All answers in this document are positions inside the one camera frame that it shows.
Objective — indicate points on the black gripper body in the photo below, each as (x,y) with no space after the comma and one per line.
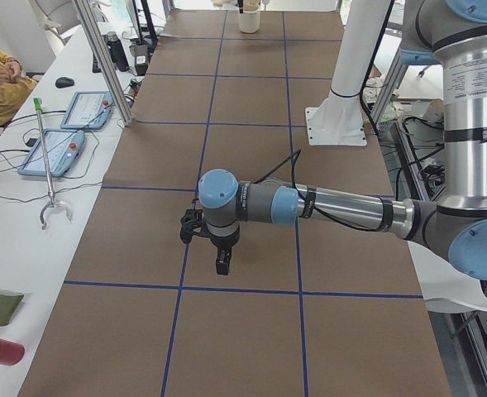
(224,242)

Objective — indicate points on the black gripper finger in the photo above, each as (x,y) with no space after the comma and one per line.
(223,260)

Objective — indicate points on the white ceramic mug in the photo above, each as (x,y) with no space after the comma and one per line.
(249,21)

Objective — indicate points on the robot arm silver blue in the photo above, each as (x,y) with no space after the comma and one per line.
(455,226)

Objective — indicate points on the near blue teach pendant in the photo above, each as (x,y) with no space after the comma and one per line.
(63,147)

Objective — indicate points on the blue teach pendant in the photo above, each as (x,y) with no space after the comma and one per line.
(88,110)
(63,147)

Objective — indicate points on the far blue teach pendant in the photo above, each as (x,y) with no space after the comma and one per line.
(88,110)

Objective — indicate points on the black water bottle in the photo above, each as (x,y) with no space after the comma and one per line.
(117,52)

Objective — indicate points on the white chair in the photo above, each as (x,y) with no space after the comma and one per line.
(455,299)

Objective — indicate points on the black computer mouse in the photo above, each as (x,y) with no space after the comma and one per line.
(64,82)

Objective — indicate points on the metal reacher grabber tool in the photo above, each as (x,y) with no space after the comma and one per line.
(53,203)

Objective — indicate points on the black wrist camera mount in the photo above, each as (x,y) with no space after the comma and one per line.
(192,223)

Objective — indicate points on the white central pedestal column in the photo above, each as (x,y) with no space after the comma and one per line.
(338,120)

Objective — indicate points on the aluminium frame post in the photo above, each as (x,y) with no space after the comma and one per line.
(99,48)

